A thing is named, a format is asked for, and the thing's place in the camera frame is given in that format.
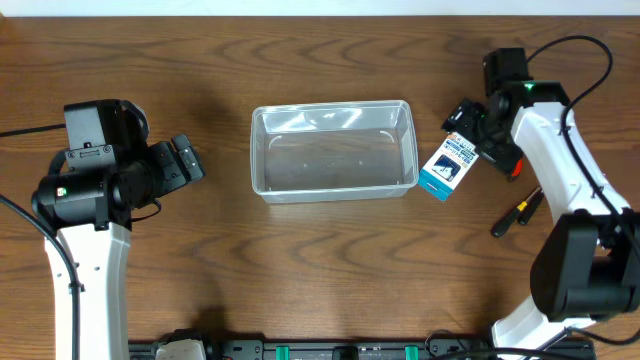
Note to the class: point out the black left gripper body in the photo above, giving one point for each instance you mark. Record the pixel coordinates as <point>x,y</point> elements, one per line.
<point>167,163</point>

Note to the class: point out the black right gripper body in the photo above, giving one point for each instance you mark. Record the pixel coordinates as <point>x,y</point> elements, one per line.
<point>473,122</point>

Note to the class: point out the teal white screwdriver set box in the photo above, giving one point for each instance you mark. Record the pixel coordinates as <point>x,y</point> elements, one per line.
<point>443,172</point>

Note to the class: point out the black yellow handled screwdriver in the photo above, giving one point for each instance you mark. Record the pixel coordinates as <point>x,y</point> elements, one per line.
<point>503,225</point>

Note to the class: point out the clear plastic container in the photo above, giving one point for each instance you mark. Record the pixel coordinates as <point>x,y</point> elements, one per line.
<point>333,151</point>

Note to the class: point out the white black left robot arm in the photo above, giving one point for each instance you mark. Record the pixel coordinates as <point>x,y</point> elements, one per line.
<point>85,203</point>

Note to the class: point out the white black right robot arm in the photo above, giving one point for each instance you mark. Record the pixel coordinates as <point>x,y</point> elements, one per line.
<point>588,269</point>

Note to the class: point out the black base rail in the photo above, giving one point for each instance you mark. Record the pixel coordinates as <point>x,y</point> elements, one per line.
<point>193,344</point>

